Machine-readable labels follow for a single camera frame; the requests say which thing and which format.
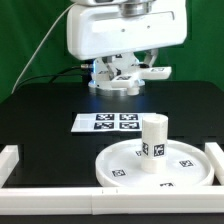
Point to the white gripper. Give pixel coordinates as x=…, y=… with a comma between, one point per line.
x=102, y=30

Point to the white cross table base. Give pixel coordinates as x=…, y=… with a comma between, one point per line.
x=131, y=75

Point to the white round table top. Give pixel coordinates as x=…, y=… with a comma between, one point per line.
x=124, y=165

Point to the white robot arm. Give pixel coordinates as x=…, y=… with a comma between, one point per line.
x=122, y=38

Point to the white marker sheet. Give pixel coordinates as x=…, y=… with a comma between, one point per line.
x=107, y=122

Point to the white right fence bar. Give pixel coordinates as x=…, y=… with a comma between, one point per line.
x=216, y=156

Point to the white fence bar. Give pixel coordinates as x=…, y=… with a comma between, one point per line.
x=111, y=200
x=216, y=156
x=9, y=157

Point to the white left fence bar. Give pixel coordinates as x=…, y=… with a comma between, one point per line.
x=9, y=157

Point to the white front fence bar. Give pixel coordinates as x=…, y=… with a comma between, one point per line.
x=111, y=200

